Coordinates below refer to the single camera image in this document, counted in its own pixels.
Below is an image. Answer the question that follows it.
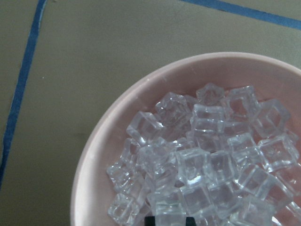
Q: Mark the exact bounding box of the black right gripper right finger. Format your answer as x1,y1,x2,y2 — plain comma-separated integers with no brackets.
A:
185,217,196,226

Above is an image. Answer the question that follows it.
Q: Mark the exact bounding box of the pink bowl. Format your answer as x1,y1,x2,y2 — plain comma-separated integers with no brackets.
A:
71,52,301,226

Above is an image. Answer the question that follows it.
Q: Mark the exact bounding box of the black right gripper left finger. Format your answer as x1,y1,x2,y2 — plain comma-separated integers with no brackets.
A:
144,216,156,226

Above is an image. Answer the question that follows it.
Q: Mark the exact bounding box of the pile of clear ice cubes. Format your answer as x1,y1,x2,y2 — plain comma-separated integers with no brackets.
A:
107,83,301,226

